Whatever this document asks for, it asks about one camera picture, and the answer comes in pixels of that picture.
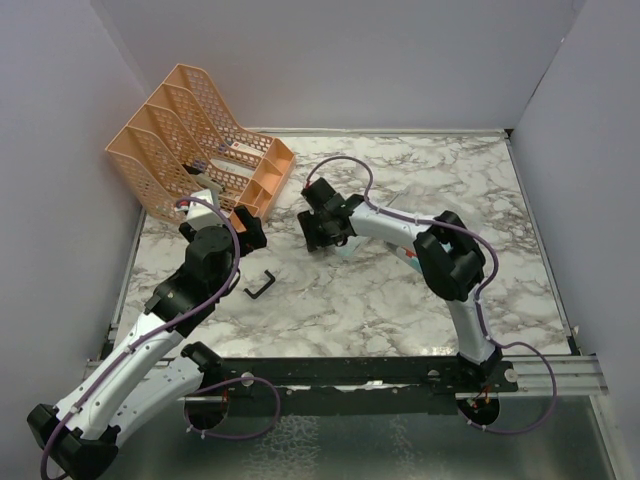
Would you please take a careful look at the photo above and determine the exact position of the clear plastic tray insert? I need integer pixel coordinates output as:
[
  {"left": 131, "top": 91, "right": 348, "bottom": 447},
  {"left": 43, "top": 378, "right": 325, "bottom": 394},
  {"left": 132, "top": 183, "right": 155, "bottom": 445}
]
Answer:
[{"left": 334, "top": 236, "right": 370, "bottom": 259}]

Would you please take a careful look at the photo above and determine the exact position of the clear first aid box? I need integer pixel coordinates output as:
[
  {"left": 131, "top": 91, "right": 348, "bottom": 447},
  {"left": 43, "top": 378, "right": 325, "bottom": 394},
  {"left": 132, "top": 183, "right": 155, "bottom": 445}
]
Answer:
[{"left": 369, "top": 182, "right": 451, "bottom": 274}]

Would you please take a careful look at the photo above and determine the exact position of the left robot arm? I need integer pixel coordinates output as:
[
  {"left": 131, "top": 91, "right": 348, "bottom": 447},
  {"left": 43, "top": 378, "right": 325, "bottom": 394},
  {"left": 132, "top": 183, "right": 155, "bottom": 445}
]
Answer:
[{"left": 27, "top": 197, "right": 267, "bottom": 479}]

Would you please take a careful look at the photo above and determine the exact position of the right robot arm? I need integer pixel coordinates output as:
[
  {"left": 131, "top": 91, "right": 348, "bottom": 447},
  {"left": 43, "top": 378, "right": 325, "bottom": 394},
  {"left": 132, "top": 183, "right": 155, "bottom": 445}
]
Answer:
[{"left": 297, "top": 178, "right": 500, "bottom": 391}]

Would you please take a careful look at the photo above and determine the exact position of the dark item in organizer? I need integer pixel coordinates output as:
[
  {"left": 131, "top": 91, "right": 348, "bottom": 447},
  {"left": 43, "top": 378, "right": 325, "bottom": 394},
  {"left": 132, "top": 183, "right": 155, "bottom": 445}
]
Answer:
[{"left": 182, "top": 163, "right": 227, "bottom": 194}]

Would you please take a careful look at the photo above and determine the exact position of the red white box in organizer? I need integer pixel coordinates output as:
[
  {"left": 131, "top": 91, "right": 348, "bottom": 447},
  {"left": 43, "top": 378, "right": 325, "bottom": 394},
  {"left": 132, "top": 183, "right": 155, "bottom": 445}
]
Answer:
[{"left": 230, "top": 141, "right": 263, "bottom": 156}]

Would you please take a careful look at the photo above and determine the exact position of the peach plastic file organizer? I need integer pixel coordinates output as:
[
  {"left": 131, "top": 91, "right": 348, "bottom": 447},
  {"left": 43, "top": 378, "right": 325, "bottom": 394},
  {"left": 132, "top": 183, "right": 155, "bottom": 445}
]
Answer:
[{"left": 106, "top": 64, "right": 296, "bottom": 224}]

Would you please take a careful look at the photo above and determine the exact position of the clear box lid black handle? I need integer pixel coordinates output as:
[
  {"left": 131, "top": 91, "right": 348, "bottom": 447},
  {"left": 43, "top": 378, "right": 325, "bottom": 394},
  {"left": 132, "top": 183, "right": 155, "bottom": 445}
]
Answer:
[{"left": 216, "top": 269, "right": 276, "bottom": 320}]

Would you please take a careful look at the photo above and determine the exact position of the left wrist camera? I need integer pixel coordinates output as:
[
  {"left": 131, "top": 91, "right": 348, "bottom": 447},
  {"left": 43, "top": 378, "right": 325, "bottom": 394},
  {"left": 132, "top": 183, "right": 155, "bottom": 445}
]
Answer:
[{"left": 186, "top": 189, "right": 222, "bottom": 231}]

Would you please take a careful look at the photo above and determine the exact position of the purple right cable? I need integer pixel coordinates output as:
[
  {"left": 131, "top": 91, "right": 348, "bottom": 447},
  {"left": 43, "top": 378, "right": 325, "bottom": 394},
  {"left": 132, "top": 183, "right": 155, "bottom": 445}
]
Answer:
[{"left": 304, "top": 155, "right": 501, "bottom": 351}]

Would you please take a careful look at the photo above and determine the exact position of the purple cable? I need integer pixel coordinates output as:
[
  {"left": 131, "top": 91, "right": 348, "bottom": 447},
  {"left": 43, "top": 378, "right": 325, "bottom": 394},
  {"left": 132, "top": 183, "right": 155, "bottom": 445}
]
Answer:
[
  {"left": 304, "top": 155, "right": 501, "bottom": 351},
  {"left": 39, "top": 197, "right": 241, "bottom": 479}
]

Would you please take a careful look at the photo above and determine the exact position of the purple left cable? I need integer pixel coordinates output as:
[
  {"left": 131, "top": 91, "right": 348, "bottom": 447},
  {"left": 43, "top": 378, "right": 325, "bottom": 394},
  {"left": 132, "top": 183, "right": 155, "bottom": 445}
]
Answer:
[{"left": 39, "top": 197, "right": 241, "bottom": 479}]

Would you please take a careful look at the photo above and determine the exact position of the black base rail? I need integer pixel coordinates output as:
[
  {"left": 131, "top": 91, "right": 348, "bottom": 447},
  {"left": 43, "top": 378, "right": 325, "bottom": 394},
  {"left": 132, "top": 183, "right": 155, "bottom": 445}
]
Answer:
[{"left": 181, "top": 342, "right": 517, "bottom": 416}]

